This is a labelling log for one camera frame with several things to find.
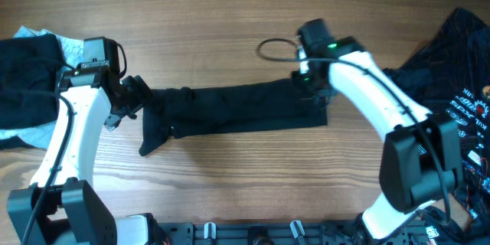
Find black printed graphic shirt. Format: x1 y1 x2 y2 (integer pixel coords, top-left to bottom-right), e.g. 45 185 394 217
384 8 489 244

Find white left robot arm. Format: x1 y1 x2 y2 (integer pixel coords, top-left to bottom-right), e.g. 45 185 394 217
7 67 155 244

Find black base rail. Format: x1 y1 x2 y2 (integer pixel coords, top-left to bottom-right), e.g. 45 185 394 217
160 220 435 245

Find light blue denim jeans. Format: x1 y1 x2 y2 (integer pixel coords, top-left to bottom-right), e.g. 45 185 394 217
0 25 86 150

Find folded black garment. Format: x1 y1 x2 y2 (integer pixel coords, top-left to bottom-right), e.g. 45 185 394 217
0 33 76 150

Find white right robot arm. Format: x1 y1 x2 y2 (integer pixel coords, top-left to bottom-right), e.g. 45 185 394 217
297 34 463 244

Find black polo shirt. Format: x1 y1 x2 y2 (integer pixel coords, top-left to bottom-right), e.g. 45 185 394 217
139 79 328 156

